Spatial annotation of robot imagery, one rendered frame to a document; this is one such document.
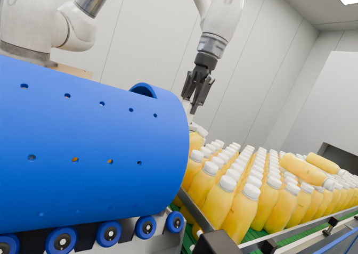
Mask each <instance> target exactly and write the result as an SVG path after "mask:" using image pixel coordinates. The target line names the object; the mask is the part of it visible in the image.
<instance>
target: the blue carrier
mask: <svg viewBox="0 0 358 254"><path fill-rule="evenodd" d="M22 87H25V88H27V89H23V88H22ZM65 96H66V97H68V98H65ZM101 105H103V106H101ZM189 148H190V134H189V125H188V120H187V116H186V113H185V110H184V107H183V105H182V103H181V101H180V100H179V99H178V97H177V96H176V95H175V94H174V93H172V92H170V91H168V90H166V89H163V88H160V87H157V86H153V85H150V84H147V83H137V84H135V85H134V86H133V87H131V88H130V89H129V91H126V90H124V89H120V88H116V87H113V86H109V85H106V84H102V83H98V82H95V81H92V80H88V79H85V78H81V77H77V76H74V75H70V74H67V73H64V72H60V71H56V70H53V69H49V68H46V67H42V66H39V65H36V64H32V63H29V62H25V61H21V60H18V59H14V58H10V57H8V56H4V55H0V234H5V233H14V232H22V231H31V230H38V229H44V228H52V227H60V226H69V225H77V224H86V223H93V222H102V221H107V220H115V219H124V218H132V217H140V216H148V215H155V214H158V213H160V212H161V211H163V210H164V209H165V208H167V207H168V206H169V205H170V203H171V202H172V201H173V200H174V198H175V196H176V195H177V193H178V191H179V189H180V187H181V184H182V182H183V178H184V175H185V172H186V167H187V164H188V158H189ZM29 155H34V156H35V158H34V159H29V158H28V157H29ZM73 158H78V159H77V160H76V161H72V159H73ZM110 159H111V162H110V163H108V160H110ZM138 161H139V164H137V162H138Z"/></svg>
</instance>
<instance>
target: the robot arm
mask: <svg viewBox="0 0 358 254"><path fill-rule="evenodd" d="M106 1H107V0H74V1H67V2H65V3H64V4H63V5H61V6H60V7H59V8H58V6H57V4H56V2H55V0H4V2H3V7H2V14H1V41H0V55H4V56H8V57H10V58H14V59H18V60H21V61H25V62H29V63H32V64H36V65H39V66H42V67H46V68H50V67H57V66H58V63H56V62H54V61H51V60H50V52H51V48H54V47H55V48H58V49H61V50H65V51H71V52H83V51H86V50H89V49H90V48H91V47H92V46H93V45H94V43H95V40H96V34H95V32H96V28H97V20H96V18H95V17H96V16H97V14H98V13H99V11H100V10H101V8H102V7H103V5H104V4H105V2H106ZM193 1H194V3H195V5H196V7H197V9H198V12H199V14H200V17H201V21H200V24H199V26H200V28H201V30H202V35H201V38H200V40H199V43H198V46H197V51H198V52H199V53H197V55H196V58H195V60H194V64H195V65H196V66H195V67H194V69H193V71H188V72H187V77H186V80H185V83H184V86H183V89H182V92H181V97H182V99H183V101H182V105H183V107H184V110H185V113H186V116H187V120H188V124H190V123H191V121H192V118H193V116H194V114H195V112H196V110H197V107H198V106H203V104H204V102H205V100H206V98H207V95H208V93H209V91H210V88H211V86H212V84H213V83H214V82H215V78H213V77H212V76H211V71H213V70H215V68H216V65H217V63H218V60H217V59H221V58H222V56H223V53H224V51H225V48H226V46H227V44H228V43H229V42H230V41H231V39H232V37H233V35H234V32H235V30H236V28H237V26H238V23H239V20H240V17H241V13H242V10H243V4H244V0H212V2H211V1H210V0H193ZM195 89H196V90H195ZM194 90H195V93H194V97H193V101H192V103H191V102H190V98H191V96H192V94H193V92H194Z"/></svg>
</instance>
